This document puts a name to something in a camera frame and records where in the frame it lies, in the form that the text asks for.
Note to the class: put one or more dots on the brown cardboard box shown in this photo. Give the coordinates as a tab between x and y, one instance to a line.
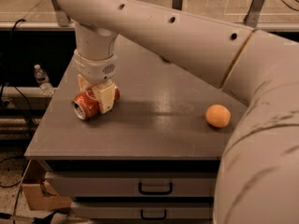
38	192

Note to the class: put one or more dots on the clear plastic water bottle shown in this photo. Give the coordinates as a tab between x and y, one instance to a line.
43	81

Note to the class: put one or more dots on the black upper drawer handle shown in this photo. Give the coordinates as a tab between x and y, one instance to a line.
155	189

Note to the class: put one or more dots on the orange fruit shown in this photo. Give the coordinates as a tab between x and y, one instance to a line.
218	116

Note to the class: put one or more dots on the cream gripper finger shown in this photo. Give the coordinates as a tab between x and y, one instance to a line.
84	85
105	95

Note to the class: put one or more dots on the grey drawer cabinet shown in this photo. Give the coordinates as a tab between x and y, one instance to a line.
155	134

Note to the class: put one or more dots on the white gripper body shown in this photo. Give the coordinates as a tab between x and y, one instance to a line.
95	69

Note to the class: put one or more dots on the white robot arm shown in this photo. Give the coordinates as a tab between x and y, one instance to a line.
258	180

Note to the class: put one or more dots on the left metal bracket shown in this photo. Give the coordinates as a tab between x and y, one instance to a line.
61	17

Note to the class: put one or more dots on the black drawer handle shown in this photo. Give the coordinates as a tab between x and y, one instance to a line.
155	189
153	214

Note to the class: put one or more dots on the right metal bracket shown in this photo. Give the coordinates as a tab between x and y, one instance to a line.
252	17

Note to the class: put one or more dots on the red Coca-Cola can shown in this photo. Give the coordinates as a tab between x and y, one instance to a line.
86	106

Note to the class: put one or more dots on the black lower drawer handle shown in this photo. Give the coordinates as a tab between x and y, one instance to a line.
153	214

